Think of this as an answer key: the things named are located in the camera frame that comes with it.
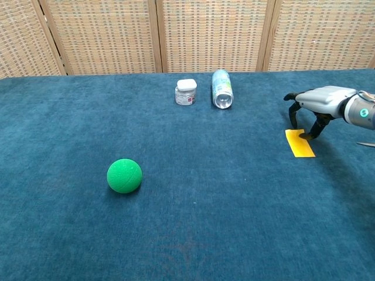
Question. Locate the blue table cloth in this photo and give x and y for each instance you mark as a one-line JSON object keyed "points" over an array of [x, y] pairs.
{"points": [[187, 181]]}

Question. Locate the green rubber ball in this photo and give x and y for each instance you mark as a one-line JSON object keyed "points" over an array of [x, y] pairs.
{"points": [[124, 175]]}

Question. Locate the yellow card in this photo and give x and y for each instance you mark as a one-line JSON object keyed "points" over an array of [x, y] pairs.
{"points": [[300, 146]]}

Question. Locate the small white-lidded jar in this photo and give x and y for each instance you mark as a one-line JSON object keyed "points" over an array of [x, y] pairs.
{"points": [[185, 93]]}

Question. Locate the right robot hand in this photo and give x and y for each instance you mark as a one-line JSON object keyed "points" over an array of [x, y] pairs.
{"points": [[322, 101]]}

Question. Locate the woven folding screen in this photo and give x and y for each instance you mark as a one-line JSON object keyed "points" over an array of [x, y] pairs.
{"points": [[187, 35]]}

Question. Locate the thin grey pointed object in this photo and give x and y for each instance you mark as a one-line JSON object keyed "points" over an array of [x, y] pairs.
{"points": [[366, 143]]}

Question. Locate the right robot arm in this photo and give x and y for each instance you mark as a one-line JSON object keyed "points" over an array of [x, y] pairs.
{"points": [[361, 111]]}

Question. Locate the silver drink can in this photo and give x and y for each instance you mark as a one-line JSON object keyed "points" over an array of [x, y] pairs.
{"points": [[222, 89]]}

